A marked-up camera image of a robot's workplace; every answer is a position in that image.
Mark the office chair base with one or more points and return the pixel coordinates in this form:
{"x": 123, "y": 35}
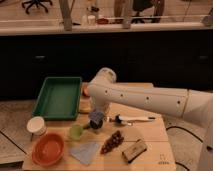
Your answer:
{"x": 29, "y": 3}

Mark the green plastic cup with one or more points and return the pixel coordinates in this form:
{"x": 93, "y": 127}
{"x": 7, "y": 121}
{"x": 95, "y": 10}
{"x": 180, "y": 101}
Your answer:
{"x": 76, "y": 131}

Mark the brown black block brush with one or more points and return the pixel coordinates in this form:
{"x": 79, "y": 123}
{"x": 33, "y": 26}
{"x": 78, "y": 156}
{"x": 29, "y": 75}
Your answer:
{"x": 133, "y": 151}

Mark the white paper cup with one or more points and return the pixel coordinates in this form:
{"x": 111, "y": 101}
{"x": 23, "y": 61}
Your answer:
{"x": 36, "y": 125}

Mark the metal cup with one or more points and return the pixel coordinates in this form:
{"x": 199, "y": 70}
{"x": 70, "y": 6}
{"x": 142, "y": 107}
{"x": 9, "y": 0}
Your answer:
{"x": 96, "y": 126}

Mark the blue cloth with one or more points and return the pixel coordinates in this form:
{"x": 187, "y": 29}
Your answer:
{"x": 85, "y": 152}

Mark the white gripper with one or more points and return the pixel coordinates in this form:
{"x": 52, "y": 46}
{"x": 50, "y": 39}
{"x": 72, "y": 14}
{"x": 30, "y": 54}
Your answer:
{"x": 100, "y": 106}

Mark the orange bowl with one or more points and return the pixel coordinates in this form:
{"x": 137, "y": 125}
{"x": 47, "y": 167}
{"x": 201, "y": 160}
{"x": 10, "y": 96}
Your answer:
{"x": 48, "y": 150}

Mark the bunch of purple grapes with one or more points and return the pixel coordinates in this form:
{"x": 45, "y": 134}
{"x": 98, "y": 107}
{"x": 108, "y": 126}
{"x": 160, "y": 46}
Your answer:
{"x": 114, "y": 141}

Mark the orange fruit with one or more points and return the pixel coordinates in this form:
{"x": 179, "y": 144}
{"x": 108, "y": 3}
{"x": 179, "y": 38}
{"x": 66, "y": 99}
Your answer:
{"x": 85, "y": 91}

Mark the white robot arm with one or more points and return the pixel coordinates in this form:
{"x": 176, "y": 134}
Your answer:
{"x": 190, "y": 105}

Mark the green plastic tray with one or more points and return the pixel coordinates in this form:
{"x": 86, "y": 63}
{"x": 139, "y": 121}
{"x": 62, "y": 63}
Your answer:
{"x": 58, "y": 99}

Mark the wooden board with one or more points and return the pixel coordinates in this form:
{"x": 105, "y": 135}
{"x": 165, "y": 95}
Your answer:
{"x": 157, "y": 157}

